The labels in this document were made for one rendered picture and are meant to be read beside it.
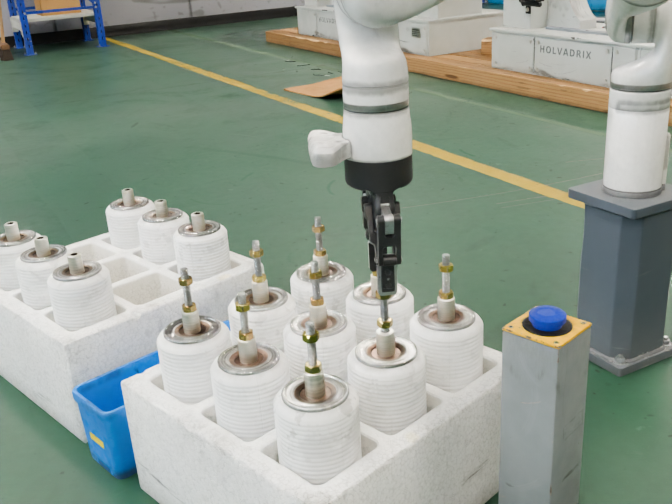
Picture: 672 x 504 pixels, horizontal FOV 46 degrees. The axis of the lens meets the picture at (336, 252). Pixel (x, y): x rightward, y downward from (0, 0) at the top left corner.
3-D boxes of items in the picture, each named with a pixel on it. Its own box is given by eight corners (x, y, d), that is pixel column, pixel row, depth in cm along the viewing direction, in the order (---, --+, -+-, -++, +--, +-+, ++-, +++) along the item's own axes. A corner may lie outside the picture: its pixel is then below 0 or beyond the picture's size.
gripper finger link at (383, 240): (375, 213, 82) (375, 258, 86) (377, 222, 81) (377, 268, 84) (400, 211, 82) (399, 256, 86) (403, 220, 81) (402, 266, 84)
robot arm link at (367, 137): (307, 148, 89) (303, 94, 87) (404, 140, 90) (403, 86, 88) (312, 170, 81) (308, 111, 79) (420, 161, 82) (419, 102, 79)
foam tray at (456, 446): (331, 378, 138) (325, 285, 131) (523, 471, 112) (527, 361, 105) (139, 488, 113) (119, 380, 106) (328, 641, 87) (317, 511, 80)
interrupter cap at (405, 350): (357, 373, 91) (357, 368, 91) (352, 342, 98) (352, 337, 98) (421, 368, 92) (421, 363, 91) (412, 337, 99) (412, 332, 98)
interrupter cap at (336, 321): (288, 316, 106) (287, 312, 106) (343, 310, 107) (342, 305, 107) (292, 343, 99) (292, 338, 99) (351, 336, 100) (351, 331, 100)
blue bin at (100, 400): (237, 377, 140) (230, 317, 135) (276, 400, 132) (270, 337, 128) (82, 455, 121) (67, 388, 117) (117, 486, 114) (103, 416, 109)
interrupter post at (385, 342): (377, 360, 94) (376, 336, 93) (375, 350, 96) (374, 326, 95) (397, 359, 94) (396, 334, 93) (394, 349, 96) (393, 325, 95)
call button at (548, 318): (540, 317, 89) (541, 300, 88) (572, 327, 86) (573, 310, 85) (521, 330, 86) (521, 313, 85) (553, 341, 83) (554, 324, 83)
